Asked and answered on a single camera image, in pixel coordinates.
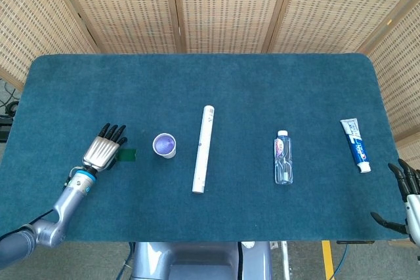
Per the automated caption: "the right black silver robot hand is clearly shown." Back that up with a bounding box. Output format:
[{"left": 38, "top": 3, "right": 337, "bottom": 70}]
[{"left": 370, "top": 158, "right": 420, "bottom": 247}]

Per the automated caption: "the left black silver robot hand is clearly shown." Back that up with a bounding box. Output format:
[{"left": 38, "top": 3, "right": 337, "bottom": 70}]
[{"left": 81, "top": 123, "right": 128, "bottom": 172}]

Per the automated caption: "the small green card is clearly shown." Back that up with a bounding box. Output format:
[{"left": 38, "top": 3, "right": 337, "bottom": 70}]
[{"left": 116, "top": 148, "right": 137, "bottom": 163}]

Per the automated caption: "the white paper cup purple inside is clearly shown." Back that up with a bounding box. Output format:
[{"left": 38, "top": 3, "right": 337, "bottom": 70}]
[{"left": 152, "top": 132, "right": 177, "bottom": 159}]

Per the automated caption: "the blue white toothpaste tube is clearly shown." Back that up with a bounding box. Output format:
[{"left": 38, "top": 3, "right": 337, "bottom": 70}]
[{"left": 339, "top": 118, "right": 373, "bottom": 174}]

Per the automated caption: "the black device box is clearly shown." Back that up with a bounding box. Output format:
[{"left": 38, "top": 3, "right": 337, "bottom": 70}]
[{"left": 0, "top": 115, "right": 14, "bottom": 142}]

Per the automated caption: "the long white tube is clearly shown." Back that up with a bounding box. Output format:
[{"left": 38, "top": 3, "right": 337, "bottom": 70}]
[{"left": 191, "top": 105, "right": 216, "bottom": 194}]

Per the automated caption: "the woven bamboo screen panel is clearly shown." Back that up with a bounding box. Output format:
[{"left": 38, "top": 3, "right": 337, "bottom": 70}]
[
  {"left": 171, "top": 0, "right": 295, "bottom": 54},
  {"left": 356, "top": 0, "right": 420, "bottom": 171},
  {"left": 261, "top": 0, "right": 420, "bottom": 55},
  {"left": 0, "top": 0, "right": 100, "bottom": 92},
  {"left": 51, "top": 0, "right": 183, "bottom": 55}
]

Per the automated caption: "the white table leg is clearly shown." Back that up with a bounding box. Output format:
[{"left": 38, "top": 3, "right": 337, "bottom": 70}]
[{"left": 278, "top": 241, "right": 291, "bottom": 280}]

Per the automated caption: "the clear plastic water bottle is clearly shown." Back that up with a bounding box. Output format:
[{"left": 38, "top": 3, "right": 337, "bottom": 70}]
[{"left": 274, "top": 130, "right": 294, "bottom": 186}]

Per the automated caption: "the grey blue robot body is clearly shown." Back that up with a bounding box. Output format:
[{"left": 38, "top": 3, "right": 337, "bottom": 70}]
[{"left": 130, "top": 241, "right": 274, "bottom": 280}]

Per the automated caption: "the blue felt table mat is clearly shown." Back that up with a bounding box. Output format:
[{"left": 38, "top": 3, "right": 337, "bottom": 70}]
[{"left": 0, "top": 52, "right": 406, "bottom": 243}]

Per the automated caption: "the blue cable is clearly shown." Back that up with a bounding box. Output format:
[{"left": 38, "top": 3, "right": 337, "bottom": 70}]
[
  {"left": 333, "top": 243, "right": 349, "bottom": 280},
  {"left": 116, "top": 242, "right": 136, "bottom": 280}
]

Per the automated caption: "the black cable bundle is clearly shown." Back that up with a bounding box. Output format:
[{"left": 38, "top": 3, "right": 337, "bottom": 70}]
[{"left": 0, "top": 78, "right": 20, "bottom": 117}]

